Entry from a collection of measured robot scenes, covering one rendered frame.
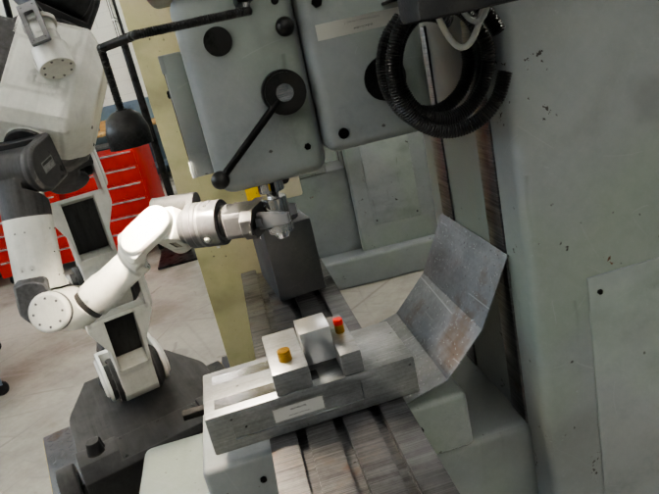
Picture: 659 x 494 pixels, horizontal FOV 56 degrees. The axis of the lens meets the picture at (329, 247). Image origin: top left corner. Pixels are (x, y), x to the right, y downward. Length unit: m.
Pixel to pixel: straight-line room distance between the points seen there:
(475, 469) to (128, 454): 0.95
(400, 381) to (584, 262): 0.37
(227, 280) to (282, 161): 2.01
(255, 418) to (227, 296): 2.04
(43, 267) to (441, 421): 0.81
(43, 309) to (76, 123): 0.38
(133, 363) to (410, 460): 1.16
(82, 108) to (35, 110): 0.09
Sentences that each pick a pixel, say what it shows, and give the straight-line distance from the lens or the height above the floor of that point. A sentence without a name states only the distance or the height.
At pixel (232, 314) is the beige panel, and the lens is 3.07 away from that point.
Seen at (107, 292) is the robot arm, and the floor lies 1.16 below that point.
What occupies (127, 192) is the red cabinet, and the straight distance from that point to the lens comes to 5.74.
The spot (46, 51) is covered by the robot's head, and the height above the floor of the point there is 1.60.
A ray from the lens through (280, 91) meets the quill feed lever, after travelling 0.99.
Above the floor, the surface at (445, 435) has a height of 0.78.
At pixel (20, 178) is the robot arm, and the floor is 1.40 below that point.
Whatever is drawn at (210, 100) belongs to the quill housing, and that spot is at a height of 1.47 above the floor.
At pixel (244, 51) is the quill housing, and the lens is 1.01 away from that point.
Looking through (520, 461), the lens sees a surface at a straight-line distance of 1.35.
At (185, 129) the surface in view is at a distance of 1.10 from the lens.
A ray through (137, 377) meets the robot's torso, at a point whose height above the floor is 0.70.
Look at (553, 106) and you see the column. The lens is 1.03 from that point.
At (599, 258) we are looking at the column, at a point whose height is 1.08.
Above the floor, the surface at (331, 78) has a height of 1.46.
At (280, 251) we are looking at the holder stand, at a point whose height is 1.07.
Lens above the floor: 1.53
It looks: 19 degrees down
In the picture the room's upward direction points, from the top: 13 degrees counter-clockwise
